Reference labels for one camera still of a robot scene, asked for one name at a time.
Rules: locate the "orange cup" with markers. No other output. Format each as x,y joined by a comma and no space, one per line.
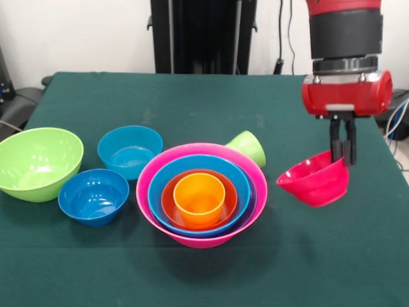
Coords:
198,198

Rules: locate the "green cup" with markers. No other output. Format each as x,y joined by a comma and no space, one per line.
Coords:
250,147

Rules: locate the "dark green table cloth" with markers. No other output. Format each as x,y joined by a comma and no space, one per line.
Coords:
223,281

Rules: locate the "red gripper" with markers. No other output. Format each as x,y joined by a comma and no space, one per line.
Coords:
345,97

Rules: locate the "large green bowl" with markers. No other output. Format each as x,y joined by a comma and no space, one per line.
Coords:
38,166

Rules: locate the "small crimson bowl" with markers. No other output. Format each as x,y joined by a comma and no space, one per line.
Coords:
316,185

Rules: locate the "large light blue bowl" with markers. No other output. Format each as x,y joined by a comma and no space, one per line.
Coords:
239,179

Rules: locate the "orange bowl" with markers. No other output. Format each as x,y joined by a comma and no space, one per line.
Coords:
167,198

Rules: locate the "large pink bowl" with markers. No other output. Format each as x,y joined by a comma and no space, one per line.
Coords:
204,241

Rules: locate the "translucent blue ribbed bowl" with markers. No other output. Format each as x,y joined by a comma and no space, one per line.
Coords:
128,156

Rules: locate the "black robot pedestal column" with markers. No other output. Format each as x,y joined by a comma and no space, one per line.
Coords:
204,32

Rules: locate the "black equipment rack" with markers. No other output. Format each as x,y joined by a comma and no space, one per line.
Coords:
4,83

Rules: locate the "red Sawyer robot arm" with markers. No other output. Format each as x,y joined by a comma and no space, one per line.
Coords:
345,35

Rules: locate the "small dark blue bowl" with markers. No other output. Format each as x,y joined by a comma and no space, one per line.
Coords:
92,201

